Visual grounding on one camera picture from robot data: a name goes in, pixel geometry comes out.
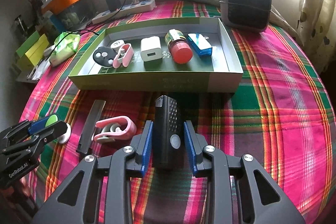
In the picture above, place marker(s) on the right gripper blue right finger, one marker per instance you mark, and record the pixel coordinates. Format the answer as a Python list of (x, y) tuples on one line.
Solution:
[(207, 161)]

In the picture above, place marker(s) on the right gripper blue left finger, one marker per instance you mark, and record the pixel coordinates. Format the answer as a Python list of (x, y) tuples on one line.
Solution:
[(128, 162)]

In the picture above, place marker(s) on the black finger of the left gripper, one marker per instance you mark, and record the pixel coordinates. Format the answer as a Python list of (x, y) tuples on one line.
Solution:
[(17, 139)]

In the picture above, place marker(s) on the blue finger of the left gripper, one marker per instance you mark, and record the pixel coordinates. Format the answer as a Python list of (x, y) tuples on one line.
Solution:
[(36, 126)]

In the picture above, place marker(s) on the green white suction holder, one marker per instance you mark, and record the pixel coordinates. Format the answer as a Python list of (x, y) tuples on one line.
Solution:
[(62, 130)]

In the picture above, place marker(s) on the pink white clip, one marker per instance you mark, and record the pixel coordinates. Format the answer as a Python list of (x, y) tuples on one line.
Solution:
[(115, 128), (124, 56)]

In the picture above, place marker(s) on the black power bank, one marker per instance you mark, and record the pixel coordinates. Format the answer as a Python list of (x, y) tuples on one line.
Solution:
[(167, 137)]

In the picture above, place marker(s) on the black bar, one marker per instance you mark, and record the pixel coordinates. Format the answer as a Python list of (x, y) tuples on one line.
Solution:
[(88, 131)]

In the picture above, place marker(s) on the green grey cardboard box tray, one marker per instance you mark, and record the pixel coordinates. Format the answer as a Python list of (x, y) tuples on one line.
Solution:
[(220, 72)]

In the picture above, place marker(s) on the black round three-button remote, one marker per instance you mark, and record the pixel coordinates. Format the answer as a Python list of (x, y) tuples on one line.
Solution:
[(104, 56)]

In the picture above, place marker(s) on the white round cap device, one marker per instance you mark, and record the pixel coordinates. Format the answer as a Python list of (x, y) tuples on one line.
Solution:
[(117, 45)]

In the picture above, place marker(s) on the white usb charger block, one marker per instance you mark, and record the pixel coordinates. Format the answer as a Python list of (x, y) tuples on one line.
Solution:
[(151, 49)]

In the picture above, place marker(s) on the blue transparent usb tester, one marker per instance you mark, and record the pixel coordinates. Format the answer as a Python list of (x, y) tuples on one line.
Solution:
[(200, 44)]

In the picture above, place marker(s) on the brown jar red lid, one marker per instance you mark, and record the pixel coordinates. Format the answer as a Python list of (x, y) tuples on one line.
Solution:
[(178, 46)]

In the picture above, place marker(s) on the person left hand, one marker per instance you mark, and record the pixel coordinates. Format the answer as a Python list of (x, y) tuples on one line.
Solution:
[(23, 186)]

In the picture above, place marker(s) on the yellow green boxes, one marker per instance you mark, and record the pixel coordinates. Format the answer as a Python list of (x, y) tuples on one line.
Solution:
[(29, 54)]

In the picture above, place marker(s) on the green wet wipes pack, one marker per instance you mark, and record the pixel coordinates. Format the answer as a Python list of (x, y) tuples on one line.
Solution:
[(66, 45)]

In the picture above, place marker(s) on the plaid pink green tablecloth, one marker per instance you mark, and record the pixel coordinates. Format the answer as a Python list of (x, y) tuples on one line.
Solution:
[(280, 113)]

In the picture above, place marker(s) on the black plugged charger adapter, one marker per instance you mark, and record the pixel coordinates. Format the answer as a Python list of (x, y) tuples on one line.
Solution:
[(113, 5)]

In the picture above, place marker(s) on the white power strip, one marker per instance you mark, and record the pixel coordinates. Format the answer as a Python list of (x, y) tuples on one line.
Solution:
[(143, 6)]

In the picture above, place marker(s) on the grey black fan heater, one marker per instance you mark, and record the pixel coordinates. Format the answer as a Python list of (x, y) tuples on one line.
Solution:
[(250, 15)]

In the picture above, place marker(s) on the cream patterned curtain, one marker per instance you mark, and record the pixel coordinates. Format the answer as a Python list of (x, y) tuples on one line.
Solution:
[(316, 29)]

